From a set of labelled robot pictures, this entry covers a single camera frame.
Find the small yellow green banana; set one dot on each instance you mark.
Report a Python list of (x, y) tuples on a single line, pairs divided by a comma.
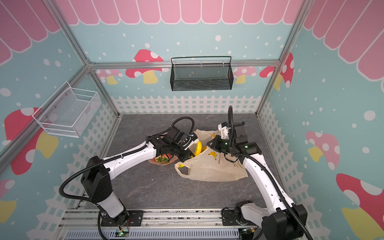
[(198, 149)]

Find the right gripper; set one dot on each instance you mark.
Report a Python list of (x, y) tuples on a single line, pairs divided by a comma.
[(216, 144)]

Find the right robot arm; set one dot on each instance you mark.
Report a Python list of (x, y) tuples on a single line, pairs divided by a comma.
[(281, 219)]

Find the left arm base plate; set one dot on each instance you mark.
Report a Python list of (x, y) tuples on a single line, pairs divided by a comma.
[(128, 218)]

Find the red strawberry bottom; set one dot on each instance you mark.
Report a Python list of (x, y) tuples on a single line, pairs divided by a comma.
[(164, 159)]

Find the black mesh wall basket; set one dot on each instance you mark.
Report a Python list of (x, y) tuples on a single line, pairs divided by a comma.
[(208, 73)]

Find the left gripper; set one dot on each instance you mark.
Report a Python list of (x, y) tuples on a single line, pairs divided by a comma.
[(188, 153)]

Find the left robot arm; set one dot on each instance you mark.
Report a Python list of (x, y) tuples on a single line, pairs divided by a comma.
[(97, 176)]

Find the banana print plastic bag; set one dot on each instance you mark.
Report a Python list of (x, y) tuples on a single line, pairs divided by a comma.
[(209, 165)]

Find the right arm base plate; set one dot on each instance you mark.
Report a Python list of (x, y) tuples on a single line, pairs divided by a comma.
[(229, 218)]

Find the aluminium front rail frame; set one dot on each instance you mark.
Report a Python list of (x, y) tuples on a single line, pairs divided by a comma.
[(157, 224)]

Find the white wire wall basket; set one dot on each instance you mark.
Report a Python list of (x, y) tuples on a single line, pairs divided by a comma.
[(68, 112)]

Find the pink fruit plate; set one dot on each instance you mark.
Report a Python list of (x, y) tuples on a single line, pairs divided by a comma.
[(172, 160)]

